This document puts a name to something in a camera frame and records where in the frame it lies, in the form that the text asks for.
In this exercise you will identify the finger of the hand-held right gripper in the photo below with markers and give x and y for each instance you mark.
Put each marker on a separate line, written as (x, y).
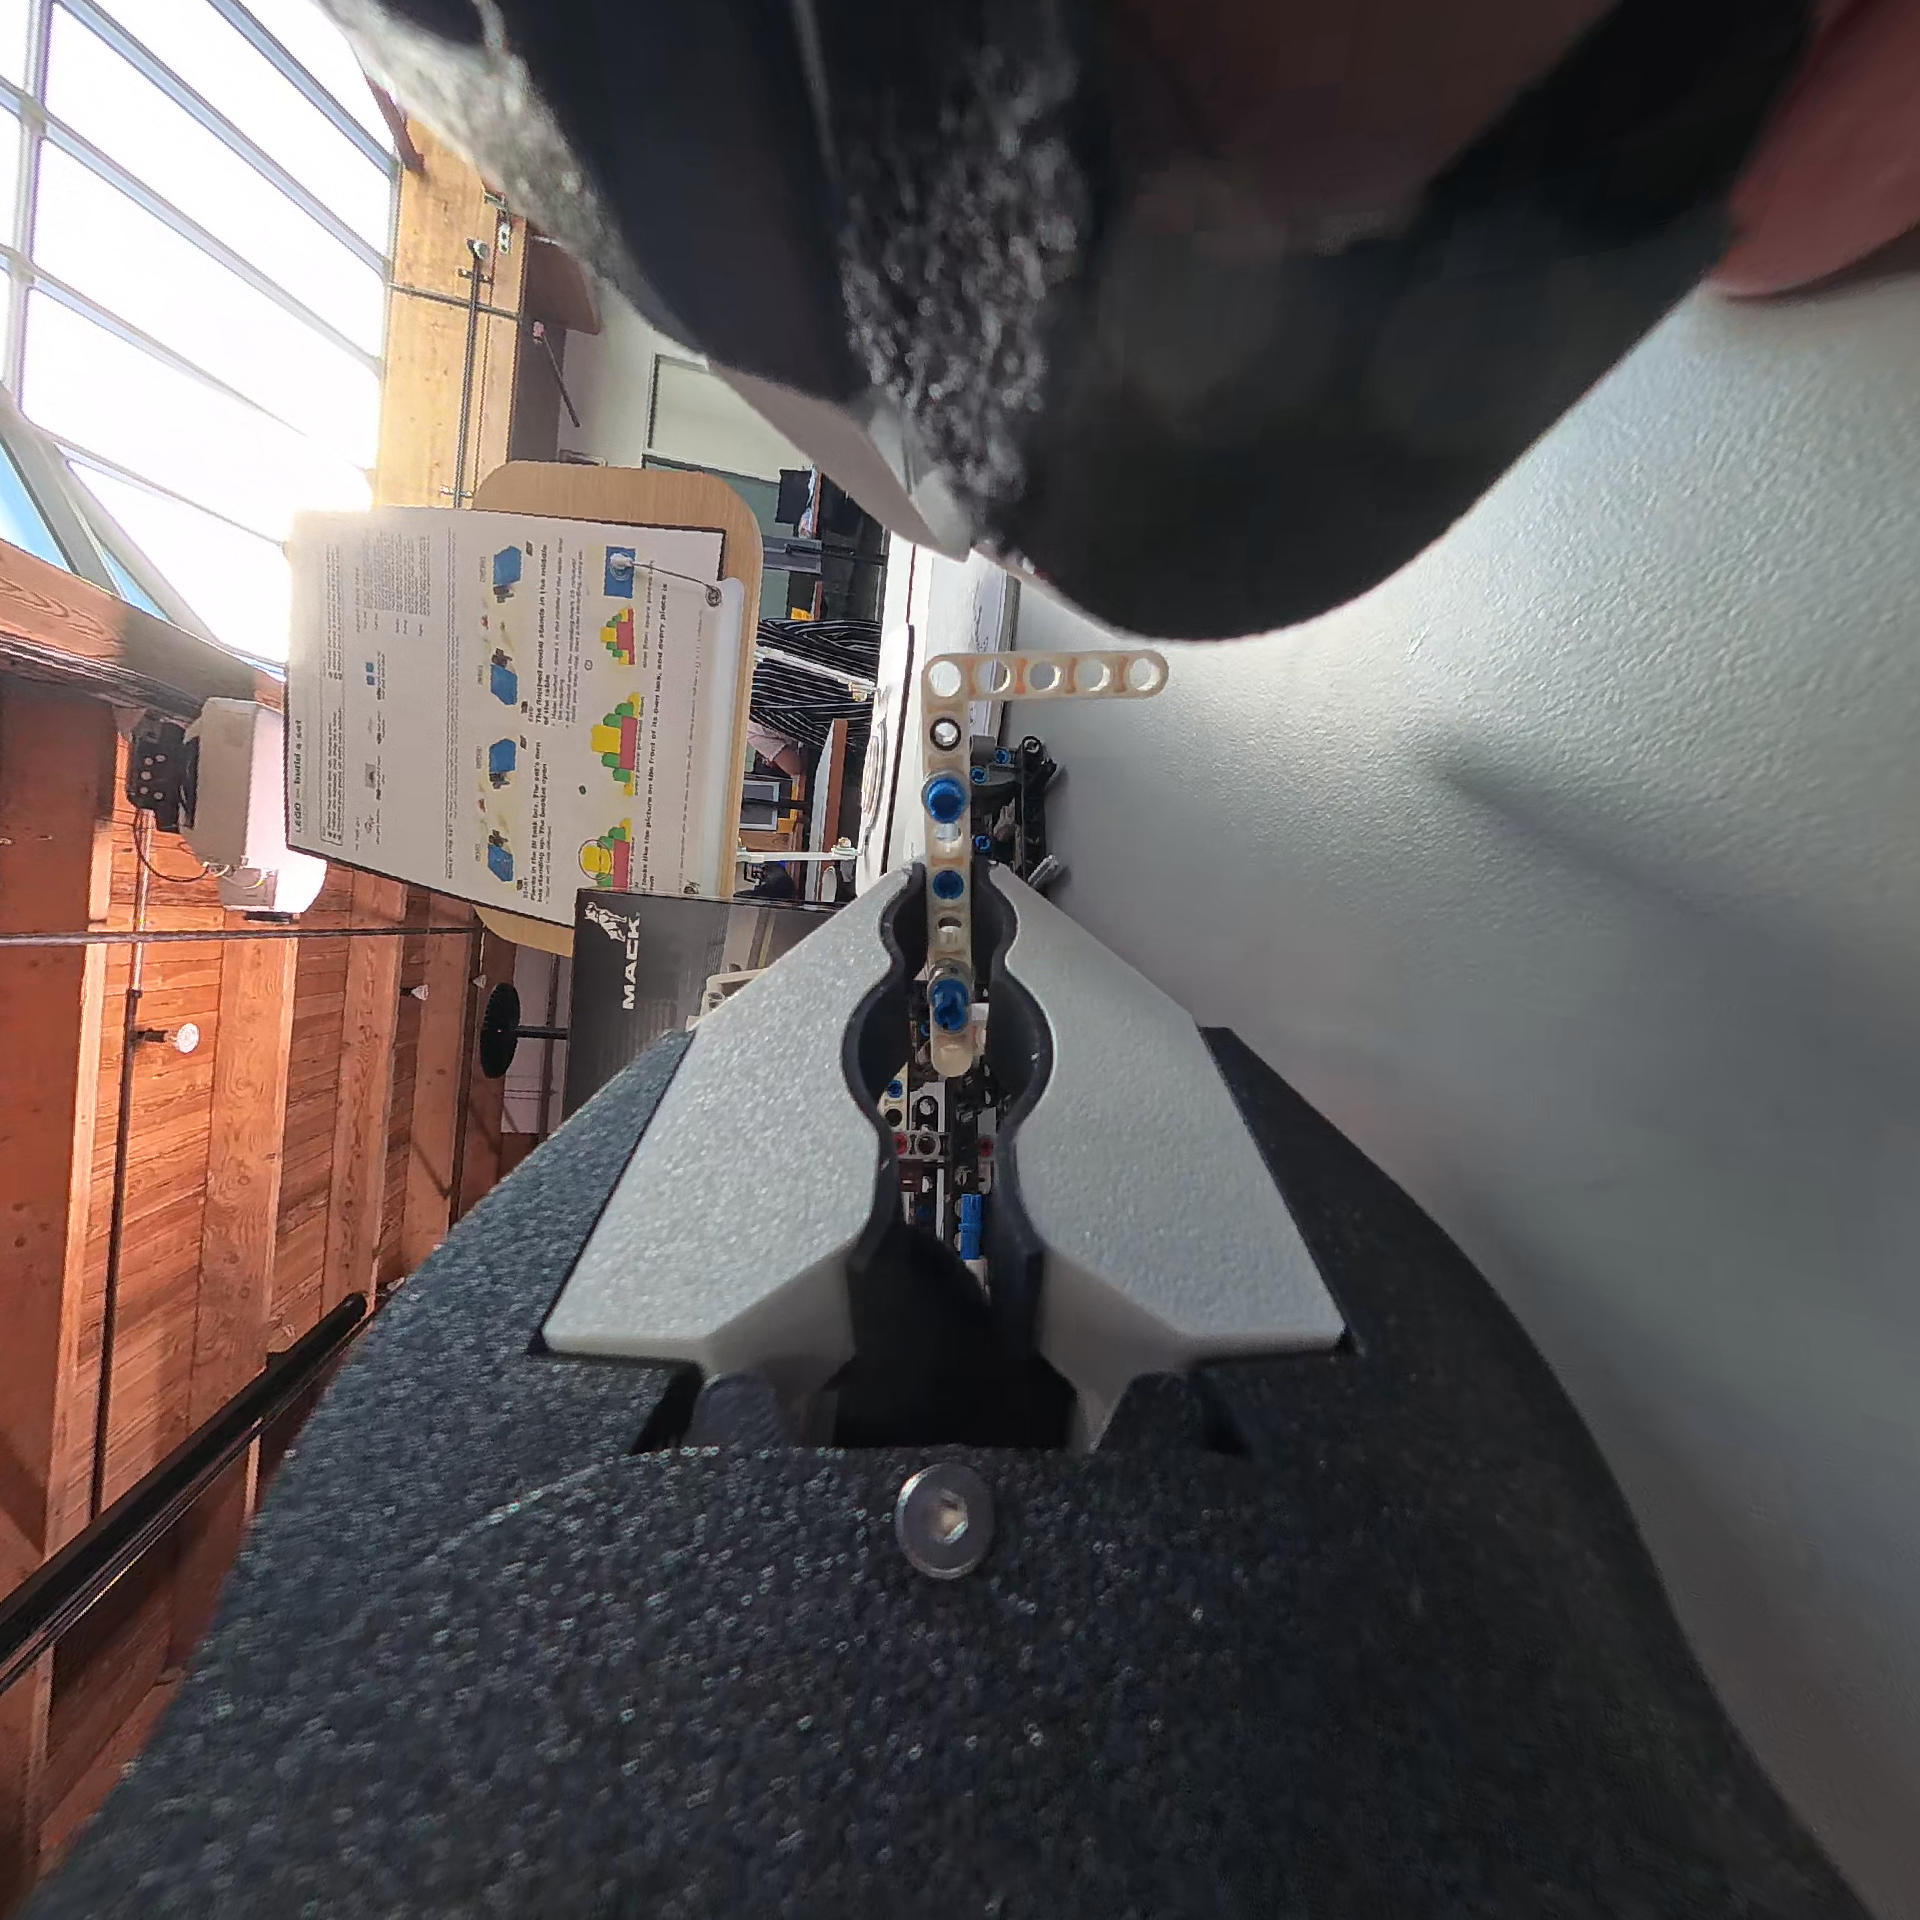
(452, 88)
(886, 469)

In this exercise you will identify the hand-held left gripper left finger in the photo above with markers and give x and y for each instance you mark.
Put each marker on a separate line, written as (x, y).
(721, 1170)

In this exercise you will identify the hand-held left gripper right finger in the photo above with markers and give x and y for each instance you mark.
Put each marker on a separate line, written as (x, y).
(1171, 1201)

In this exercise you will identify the white lego beam assembly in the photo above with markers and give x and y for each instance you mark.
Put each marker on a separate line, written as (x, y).
(949, 899)

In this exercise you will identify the lego truck set box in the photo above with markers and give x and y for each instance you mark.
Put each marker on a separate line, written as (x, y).
(648, 974)

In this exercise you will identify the black lego chassis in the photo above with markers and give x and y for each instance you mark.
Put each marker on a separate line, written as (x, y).
(1018, 796)

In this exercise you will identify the person's right hand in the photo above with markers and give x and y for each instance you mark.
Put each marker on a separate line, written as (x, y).
(1846, 150)

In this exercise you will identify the instruction sheet on stand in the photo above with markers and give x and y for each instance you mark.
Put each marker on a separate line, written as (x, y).
(703, 502)

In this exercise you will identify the black striped office chair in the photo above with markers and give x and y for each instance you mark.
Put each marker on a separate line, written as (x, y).
(809, 660)

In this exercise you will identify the large paned window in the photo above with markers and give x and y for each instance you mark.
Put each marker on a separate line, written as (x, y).
(182, 298)

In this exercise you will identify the printed instruction sheet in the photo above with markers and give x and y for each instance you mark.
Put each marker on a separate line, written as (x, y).
(495, 704)

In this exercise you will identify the white wall box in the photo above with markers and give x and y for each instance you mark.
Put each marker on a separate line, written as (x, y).
(247, 796)

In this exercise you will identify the black metal rail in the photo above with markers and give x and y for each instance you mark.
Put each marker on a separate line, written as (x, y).
(166, 1456)

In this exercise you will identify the black mounted camera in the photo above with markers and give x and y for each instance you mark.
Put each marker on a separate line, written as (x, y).
(158, 771)

